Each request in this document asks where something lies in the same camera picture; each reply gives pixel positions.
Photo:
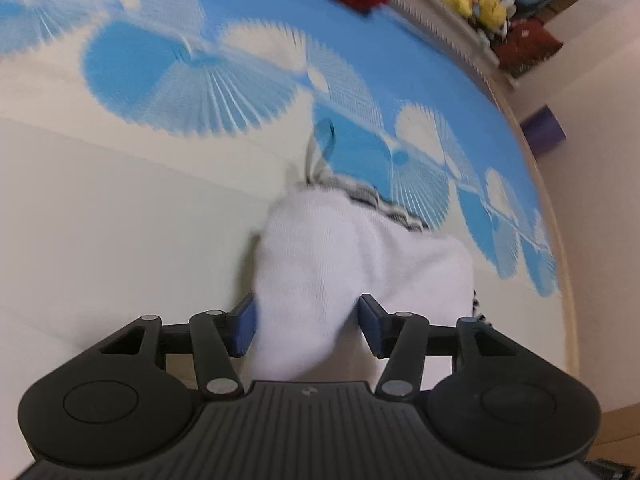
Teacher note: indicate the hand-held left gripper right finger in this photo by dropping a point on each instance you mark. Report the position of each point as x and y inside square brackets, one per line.
[372, 327]

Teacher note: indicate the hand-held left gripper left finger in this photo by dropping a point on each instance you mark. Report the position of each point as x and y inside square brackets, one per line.
[245, 325]

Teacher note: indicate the black white striped small garment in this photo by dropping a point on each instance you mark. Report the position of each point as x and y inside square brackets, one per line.
[350, 270]

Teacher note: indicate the purple box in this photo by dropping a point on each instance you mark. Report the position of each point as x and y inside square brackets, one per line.
[544, 130]

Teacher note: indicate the blue white patterned bed sheet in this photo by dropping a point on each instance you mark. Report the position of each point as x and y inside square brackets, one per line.
[150, 60]

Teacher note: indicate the dark red cushion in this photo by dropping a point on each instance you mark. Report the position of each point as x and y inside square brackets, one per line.
[527, 45]

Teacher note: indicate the wooden bed frame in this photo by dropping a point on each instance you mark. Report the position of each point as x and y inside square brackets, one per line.
[565, 260]

